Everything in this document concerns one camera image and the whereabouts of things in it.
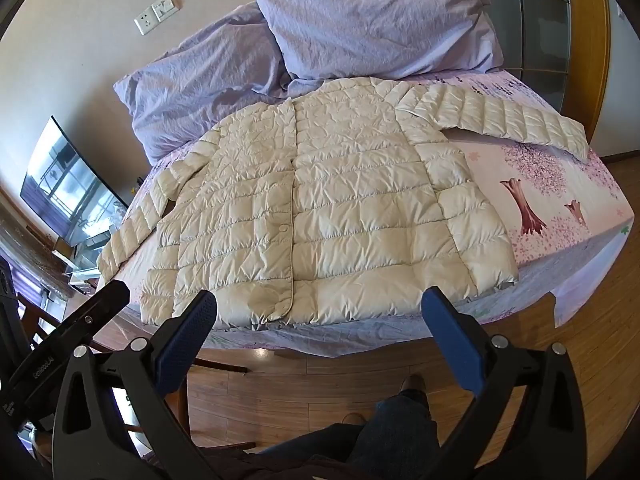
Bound flat screen television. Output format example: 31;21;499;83
20;116;132;248

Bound wooden chair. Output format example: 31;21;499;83
17;292;66;352

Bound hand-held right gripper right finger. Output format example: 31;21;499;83
421;286;587;480

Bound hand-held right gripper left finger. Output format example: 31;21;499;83
51;289;218;480

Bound glass television stand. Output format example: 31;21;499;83
30;230;113;301

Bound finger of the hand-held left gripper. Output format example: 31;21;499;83
59;280;132;348

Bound white light switch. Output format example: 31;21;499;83
152;0;180;22

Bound cream puffer jacket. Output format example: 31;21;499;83
96;76;591;333

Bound person's dark trousers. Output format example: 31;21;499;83
240;389;446;480

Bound lavender pillow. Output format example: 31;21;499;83
252;0;505;83
113;2;293;166

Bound frosted glass door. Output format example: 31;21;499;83
475;0;571;81

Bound pink tree print bed sheet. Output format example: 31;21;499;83
95;67;630;358

